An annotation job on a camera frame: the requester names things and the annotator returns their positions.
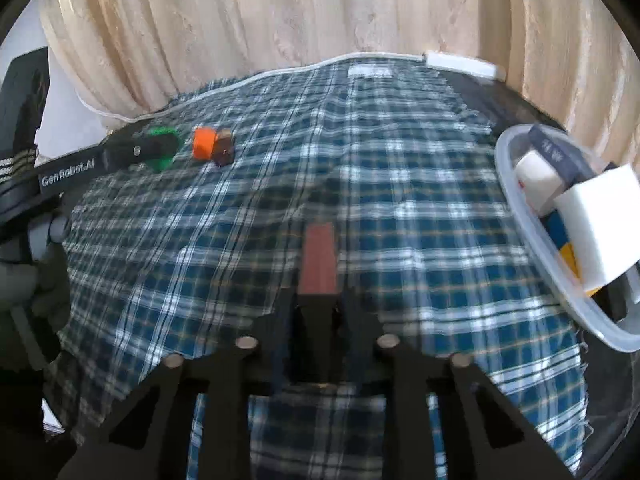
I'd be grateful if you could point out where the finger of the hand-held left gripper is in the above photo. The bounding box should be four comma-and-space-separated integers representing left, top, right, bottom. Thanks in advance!
102, 130, 181, 168

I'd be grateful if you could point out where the black desktop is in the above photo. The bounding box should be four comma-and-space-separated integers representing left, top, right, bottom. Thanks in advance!
440, 67, 640, 480

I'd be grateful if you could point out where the white tissue packet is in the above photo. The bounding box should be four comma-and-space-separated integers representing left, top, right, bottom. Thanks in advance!
515, 150, 566, 216

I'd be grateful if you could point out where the blue toy brick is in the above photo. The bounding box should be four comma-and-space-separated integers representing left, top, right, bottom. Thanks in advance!
545, 210, 571, 251

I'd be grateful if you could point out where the black block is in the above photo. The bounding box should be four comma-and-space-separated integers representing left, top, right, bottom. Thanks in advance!
595, 280, 632, 326

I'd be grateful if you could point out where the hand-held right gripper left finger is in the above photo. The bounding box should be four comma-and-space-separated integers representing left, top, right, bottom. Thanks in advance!
55, 290, 306, 480

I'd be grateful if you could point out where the yellow toy brick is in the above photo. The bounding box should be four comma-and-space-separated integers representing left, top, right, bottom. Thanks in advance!
557, 242, 601, 297

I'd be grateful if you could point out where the dark blue box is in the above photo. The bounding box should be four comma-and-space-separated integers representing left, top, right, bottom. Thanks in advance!
527, 125, 608, 186

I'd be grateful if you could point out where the beige patterned curtain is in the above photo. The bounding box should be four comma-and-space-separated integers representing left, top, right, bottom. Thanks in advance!
40, 0, 640, 161

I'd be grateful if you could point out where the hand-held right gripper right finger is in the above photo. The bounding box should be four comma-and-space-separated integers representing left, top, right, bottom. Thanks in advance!
334, 290, 576, 480

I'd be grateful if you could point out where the orange toy piece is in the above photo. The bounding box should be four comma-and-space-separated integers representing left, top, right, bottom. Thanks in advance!
192, 127, 217, 161

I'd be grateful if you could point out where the blue plaid cloth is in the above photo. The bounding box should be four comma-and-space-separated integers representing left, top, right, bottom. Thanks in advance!
45, 57, 591, 480

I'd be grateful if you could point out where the green toy piece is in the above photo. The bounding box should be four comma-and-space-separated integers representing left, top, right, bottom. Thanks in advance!
145, 126, 181, 173

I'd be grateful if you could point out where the clear plastic bowl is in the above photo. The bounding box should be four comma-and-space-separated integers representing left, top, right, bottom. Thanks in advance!
494, 123, 640, 353

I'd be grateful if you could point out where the white foam block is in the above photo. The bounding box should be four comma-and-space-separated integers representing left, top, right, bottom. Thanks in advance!
552, 164, 640, 297

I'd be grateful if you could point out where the reddish brown block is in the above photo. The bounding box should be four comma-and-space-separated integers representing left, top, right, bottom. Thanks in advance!
299, 224, 341, 296

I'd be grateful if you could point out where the white power strip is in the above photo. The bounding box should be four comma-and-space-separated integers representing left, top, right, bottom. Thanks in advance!
424, 51, 505, 81

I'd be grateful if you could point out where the brown toy piece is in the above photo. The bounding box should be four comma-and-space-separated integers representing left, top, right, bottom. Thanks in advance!
212, 130, 236, 167

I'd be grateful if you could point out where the person's left hand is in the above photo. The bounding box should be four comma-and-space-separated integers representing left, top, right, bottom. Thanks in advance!
0, 220, 73, 376

